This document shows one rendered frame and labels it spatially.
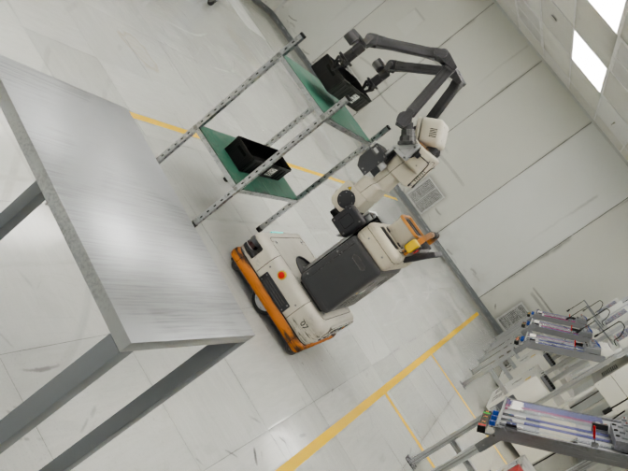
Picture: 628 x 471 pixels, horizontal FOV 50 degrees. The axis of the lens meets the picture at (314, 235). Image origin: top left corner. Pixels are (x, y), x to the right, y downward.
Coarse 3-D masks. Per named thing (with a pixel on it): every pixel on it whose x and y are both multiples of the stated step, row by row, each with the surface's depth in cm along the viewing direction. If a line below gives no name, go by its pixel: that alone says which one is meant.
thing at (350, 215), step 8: (352, 208) 361; (336, 216) 364; (344, 216) 362; (352, 216) 361; (360, 216) 360; (368, 216) 373; (336, 224) 364; (344, 224) 362; (352, 224) 361; (360, 224) 360; (344, 232) 362; (352, 232) 364
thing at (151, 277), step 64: (0, 64) 138; (64, 128) 143; (128, 128) 170; (64, 192) 128; (128, 192) 149; (128, 256) 132; (192, 256) 155; (128, 320) 119; (192, 320) 137; (64, 384) 120; (0, 448) 126
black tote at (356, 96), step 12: (324, 60) 358; (324, 72) 358; (336, 72) 356; (348, 72) 395; (324, 84) 358; (336, 84) 356; (348, 84) 364; (360, 84) 410; (336, 96) 371; (360, 96) 391; (360, 108) 410
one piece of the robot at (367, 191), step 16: (400, 160) 365; (416, 160) 356; (432, 160) 360; (384, 176) 369; (400, 176) 365; (416, 176) 364; (336, 192) 374; (352, 192) 370; (368, 192) 367; (384, 192) 380; (336, 208) 374; (368, 208) 388
